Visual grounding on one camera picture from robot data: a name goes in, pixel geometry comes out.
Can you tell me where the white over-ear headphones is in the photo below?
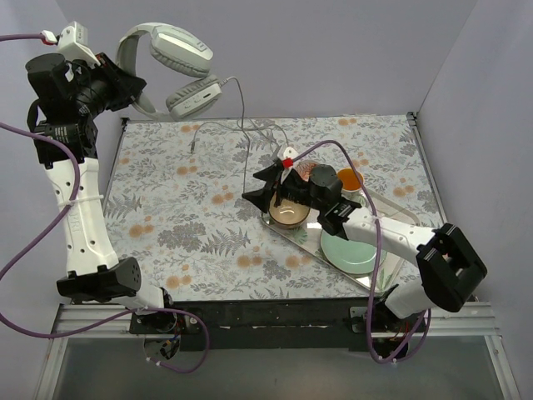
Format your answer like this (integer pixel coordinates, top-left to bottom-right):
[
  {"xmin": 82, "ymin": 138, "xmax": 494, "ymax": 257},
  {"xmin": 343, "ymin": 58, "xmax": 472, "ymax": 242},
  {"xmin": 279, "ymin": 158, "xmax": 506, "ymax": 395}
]
[{"xmin": 116, "ymin": 22, "xmax": 222, "ymax": 122}]

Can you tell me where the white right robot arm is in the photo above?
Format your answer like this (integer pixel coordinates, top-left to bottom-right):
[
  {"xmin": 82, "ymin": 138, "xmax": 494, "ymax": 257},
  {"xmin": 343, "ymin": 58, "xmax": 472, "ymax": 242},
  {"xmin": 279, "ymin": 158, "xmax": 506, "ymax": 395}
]
[{"xmin": 242, "ymin": 162, "xmax": 487, "ymax": 332}]

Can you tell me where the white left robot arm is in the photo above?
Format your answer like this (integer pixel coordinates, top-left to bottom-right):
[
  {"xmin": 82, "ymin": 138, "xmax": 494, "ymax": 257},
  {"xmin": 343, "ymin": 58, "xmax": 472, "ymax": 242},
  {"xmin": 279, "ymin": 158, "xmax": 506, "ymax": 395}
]
[{"xmin": 25, "ymin": 53, "xmax": 177, "ymax": 333}]

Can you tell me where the red patterned small bowl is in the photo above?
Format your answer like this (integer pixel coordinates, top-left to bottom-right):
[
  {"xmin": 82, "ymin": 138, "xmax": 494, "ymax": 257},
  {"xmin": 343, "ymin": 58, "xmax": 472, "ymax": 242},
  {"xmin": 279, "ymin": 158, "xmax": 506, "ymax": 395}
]
[{"xmin": 294, "ymin": 160, "xmax": 318, "ymax": 182}]

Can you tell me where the beige ceramic bowl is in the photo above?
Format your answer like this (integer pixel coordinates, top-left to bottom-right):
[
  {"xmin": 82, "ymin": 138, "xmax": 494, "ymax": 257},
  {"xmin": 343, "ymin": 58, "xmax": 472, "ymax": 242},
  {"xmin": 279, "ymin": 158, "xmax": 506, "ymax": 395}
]
[{"xmin": 268, "ymin": 196, "xmax": 311, "ymax": 229}]

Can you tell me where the floral metal tray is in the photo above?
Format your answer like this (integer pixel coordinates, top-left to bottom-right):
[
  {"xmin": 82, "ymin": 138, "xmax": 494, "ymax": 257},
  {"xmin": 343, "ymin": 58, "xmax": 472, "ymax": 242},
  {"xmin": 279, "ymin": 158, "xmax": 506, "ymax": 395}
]
[{"xmin": 262, "ymin": 189, "xmax": 420, "ymax": 293}]

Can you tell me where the orange small cup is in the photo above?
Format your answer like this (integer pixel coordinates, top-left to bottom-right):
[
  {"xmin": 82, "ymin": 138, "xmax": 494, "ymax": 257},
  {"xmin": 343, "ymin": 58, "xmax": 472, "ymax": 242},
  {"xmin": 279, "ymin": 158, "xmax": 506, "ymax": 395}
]
[{"xmin": 336, "ymin": 168, "xmax": 364, "ymax": 203}]

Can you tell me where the floral table mat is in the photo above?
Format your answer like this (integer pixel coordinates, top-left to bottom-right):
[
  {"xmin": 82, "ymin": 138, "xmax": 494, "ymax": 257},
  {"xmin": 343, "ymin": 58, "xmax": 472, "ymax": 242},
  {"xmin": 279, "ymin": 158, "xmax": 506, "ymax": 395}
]
[{"xmin": 105, "ymin": 115, "xmax": 444, "ymax": 301}]

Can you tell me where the green ceramic plate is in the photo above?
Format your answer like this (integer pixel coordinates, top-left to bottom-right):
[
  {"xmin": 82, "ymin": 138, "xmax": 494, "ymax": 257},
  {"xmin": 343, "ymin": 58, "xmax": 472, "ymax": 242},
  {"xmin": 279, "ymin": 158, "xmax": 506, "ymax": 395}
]
[{"xmin": 320, "ymin": 231, "xmax": 376, "ymax": 277}]

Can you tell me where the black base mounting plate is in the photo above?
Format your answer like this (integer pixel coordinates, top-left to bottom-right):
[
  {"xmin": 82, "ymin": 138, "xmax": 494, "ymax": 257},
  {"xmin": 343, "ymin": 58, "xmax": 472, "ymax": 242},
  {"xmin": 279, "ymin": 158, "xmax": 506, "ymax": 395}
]
[{"xmin": 129, "ymin": 297, "xmax": 417, "ymax": 352}]

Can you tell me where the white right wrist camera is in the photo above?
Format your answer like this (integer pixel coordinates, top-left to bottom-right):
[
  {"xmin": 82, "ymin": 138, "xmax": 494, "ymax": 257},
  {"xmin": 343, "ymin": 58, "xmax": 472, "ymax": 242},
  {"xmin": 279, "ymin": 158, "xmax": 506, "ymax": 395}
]
[{"xmin": 278, "ymin": 146, "xmax": 298, "ymax": 183}]

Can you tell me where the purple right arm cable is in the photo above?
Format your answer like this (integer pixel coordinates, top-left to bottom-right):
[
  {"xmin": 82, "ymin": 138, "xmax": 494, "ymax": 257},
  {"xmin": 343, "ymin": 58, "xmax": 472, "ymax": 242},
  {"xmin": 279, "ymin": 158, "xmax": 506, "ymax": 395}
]
[{"xmin": 291, "ymin": 140, "xmax": 430, "ymax": 363}]

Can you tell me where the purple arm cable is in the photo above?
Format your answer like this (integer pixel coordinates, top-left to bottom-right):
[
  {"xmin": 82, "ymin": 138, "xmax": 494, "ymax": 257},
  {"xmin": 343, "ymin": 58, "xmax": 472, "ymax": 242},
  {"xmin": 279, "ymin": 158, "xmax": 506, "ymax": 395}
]
[
  {"xmin": 0, "ymin": 32, "xmax": 212, "ymax": 373},
  {"xmin": 291, "ymin": 140, "xmax": 430, "ymax": 363}
]

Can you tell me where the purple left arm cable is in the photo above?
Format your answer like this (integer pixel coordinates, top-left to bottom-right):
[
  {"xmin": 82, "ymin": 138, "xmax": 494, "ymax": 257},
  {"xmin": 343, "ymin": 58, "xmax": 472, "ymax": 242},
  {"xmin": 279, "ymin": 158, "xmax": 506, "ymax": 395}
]
[{"xmin": 0, "ymin": 32, "xmax": 212, "ymax": 373}]

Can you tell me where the aluminium frame rail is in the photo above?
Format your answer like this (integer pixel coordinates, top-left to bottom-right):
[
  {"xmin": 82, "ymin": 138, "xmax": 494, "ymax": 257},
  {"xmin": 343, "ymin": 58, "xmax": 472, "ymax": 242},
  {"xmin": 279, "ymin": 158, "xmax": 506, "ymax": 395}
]
[{"xmin": 49, "ymin": 302, "xmax": 499, "ymax": 341}]

